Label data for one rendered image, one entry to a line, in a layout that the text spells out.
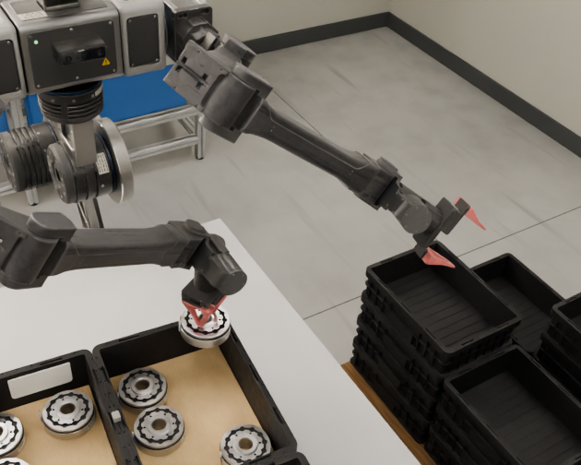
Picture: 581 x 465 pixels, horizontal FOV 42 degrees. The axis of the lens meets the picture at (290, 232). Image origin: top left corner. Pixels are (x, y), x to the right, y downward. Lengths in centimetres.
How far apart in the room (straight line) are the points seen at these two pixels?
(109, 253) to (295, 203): 239
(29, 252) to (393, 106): 346
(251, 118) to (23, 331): 105
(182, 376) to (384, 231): 190
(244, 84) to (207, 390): 78
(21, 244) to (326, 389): 101
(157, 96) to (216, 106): 234
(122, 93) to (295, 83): 137
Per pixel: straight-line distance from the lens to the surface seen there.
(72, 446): 164
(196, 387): 170
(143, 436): 160
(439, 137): 417
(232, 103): 116
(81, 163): 172
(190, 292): 148
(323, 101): 432
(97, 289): 211
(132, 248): 124
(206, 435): 162
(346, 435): 180
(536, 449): 232
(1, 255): 109
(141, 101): 347
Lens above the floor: 217
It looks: 40 degrees down
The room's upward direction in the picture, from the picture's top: 5 degrees clockwise
